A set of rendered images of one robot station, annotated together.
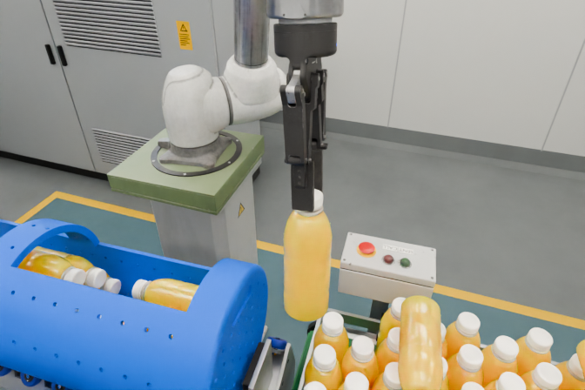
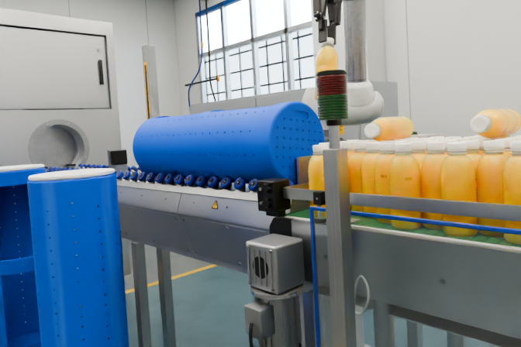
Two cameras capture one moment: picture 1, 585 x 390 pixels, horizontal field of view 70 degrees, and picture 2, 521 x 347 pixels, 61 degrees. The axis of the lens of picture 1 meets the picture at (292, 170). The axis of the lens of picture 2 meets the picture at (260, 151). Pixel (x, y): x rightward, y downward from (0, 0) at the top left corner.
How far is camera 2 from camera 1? 120 cm
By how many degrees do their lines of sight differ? 42
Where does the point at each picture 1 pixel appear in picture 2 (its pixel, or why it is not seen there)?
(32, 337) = (210, 128)
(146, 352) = (252, 118)
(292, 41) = not seen: outside the picture
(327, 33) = not seen: outside the picture
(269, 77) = (365, 87)
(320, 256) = (328, 60)
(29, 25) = not seen: hidden behind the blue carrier
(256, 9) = (354, 44)
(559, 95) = not seen: outside the picture
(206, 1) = not seen: hidden behind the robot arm
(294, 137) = (315, 4)
